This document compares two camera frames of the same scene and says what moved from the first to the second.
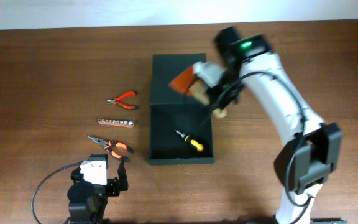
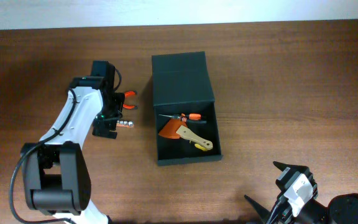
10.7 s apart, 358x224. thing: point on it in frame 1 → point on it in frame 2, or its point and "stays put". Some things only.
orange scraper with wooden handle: x=188 y=83 → x=176 y=129
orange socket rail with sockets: x=120 y=123 stays put
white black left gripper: x=112 y=182 → x=110 y=124
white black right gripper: x=217 y=102 → x=283 y=213
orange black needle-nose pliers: x=109 y=144 → x=192 y=118
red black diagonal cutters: x=115 y=101 stays put
